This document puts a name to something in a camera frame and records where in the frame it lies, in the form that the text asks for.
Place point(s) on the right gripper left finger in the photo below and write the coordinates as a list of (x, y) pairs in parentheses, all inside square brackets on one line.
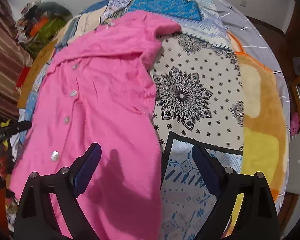
[(35, 217)]

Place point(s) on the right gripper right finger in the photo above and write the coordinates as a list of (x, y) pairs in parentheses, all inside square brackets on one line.
[(257, 217)]

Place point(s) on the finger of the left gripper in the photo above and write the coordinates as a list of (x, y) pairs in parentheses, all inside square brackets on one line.
[(8, 131)]

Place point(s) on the pink knit cardigan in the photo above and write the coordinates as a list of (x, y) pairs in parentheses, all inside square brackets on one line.
[(98, 89)]

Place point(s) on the red box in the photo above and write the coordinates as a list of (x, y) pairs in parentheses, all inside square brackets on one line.
[(21, 79)]

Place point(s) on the orange yellow fleece blanket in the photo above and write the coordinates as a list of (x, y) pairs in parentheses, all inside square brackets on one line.
[(265, 146)]

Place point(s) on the striped brown curtain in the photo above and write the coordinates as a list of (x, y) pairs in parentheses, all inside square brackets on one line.
[(13, 58)]

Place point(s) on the green storage bag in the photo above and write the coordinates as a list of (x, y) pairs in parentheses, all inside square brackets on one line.
[(44, 36)]

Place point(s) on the orange box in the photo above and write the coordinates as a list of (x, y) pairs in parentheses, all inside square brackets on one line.
[(43, 21)]

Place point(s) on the grey plush toy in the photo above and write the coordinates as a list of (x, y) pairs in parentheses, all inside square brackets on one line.
[(55, 9)]

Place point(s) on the patchwork patterned bed cover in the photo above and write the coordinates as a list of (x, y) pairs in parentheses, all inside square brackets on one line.
[(198, 94)]

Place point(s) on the grey striped bed sheet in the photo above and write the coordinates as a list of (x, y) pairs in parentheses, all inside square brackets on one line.
[(255, 45)]

